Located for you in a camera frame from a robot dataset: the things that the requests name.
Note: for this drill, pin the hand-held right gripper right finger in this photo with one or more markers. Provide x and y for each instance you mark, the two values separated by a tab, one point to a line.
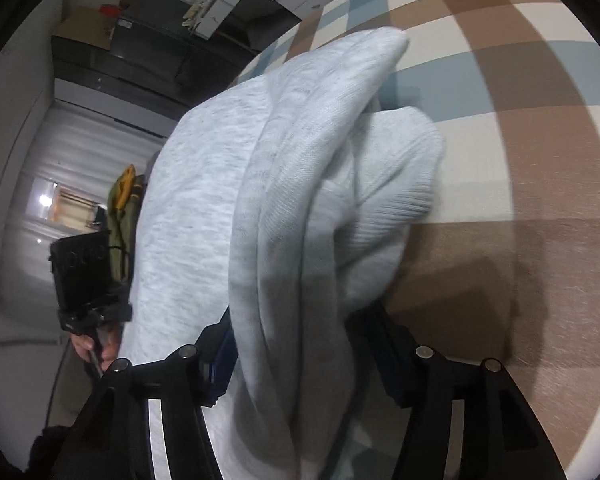
395	370

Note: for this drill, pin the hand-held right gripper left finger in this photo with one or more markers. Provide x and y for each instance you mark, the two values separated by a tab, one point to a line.
220	375

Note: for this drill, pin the light grey hoodie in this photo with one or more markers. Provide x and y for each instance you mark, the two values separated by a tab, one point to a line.
205	185

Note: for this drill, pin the olive green clothes pile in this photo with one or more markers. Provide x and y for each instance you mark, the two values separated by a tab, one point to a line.
122	220

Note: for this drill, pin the person's left hand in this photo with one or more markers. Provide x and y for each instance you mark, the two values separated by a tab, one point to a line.
81	345

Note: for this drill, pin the white curtain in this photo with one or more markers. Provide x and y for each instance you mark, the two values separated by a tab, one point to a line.
55	150

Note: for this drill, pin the dark wardrobe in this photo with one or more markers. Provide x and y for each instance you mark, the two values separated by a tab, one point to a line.
145	45

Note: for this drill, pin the large cardboard box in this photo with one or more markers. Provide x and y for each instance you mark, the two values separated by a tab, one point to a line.
82	27

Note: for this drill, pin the checked bed sheet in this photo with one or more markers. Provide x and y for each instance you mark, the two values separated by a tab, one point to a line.
530	135

